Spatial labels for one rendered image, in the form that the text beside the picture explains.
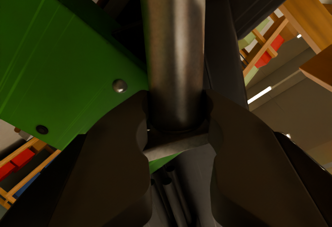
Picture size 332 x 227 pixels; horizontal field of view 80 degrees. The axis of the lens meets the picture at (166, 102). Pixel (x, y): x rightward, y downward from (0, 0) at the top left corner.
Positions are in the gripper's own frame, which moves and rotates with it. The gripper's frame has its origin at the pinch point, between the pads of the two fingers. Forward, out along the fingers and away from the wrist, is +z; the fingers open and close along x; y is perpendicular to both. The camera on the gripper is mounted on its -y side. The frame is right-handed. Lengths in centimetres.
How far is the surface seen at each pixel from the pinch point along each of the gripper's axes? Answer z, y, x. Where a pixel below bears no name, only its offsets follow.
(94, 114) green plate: 2.6, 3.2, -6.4
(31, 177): 267, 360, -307
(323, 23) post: 67, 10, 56
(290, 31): 331, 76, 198
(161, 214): 0.3, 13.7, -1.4
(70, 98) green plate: 2.6, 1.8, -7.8
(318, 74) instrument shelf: 37, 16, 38
